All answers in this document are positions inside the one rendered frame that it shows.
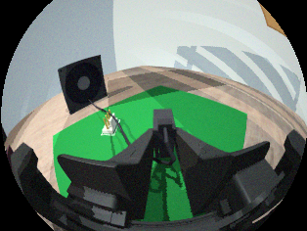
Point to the green circuit board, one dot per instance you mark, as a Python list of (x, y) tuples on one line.
[(97, 137)]

